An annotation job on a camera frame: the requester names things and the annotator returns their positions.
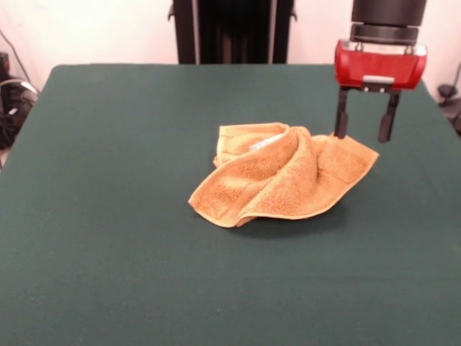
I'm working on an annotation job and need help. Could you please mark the orange terry towel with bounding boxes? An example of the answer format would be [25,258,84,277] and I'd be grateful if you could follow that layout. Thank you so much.
[187,121,380,229]

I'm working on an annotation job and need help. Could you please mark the dark green table cloth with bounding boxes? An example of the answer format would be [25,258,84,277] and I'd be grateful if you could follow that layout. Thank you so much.
[0,63,461,346]

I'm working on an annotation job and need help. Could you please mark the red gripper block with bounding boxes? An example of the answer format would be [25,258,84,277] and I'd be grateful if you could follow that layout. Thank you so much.
[333,39,429,143]

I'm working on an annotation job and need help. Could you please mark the black upright stand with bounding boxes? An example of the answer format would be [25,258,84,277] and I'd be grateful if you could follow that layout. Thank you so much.
[166,0,299,66]

